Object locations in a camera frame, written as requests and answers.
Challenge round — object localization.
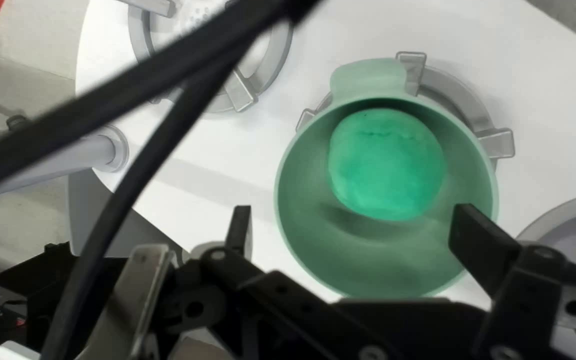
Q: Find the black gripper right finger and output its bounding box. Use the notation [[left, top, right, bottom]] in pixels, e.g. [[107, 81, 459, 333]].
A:
[[447, 205, 576, 360]]

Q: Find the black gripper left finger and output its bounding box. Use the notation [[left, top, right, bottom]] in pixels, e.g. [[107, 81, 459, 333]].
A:
[[224, 207, 251, 258]]

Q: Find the grey burner grate under bowl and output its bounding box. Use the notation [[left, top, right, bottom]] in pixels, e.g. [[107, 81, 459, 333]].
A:
[[296, 52, 515, 166]]

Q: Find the mint green bowl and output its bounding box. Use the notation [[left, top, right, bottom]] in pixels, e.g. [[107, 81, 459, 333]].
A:
[[275, 58, 497, 300]]

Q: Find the grey toy faucet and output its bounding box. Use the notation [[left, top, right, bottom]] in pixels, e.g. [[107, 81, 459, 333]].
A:
[[0, 129, 129, 195]]

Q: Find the white toy kitchen unit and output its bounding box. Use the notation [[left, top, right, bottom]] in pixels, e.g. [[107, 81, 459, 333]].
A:
[[66, 0, 576, 317]]

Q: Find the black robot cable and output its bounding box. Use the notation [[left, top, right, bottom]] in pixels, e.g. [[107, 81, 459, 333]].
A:
[[0, 0, 323, 360]]

